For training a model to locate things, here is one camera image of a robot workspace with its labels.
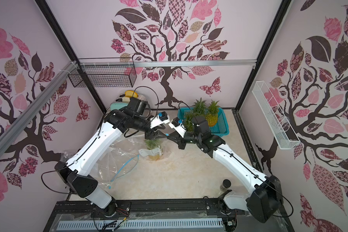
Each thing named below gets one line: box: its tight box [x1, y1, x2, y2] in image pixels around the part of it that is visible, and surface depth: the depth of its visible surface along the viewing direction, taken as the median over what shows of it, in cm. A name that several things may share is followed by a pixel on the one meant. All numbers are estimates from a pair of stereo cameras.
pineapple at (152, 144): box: [144, 139, 161, 161], surface depth 80 cm
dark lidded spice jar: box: [219, 178, 232, 192], surface depth 74 cm
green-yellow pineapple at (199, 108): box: [191, 97, 207, 117], surface depth 96 cm
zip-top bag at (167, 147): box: [139, 138, 175, 162], surface depth 81 cm
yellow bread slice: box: [124, 89, 139, 98], surface depth 108 cm
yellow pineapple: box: [204, 99, 221, 128], surface depth 100 cm
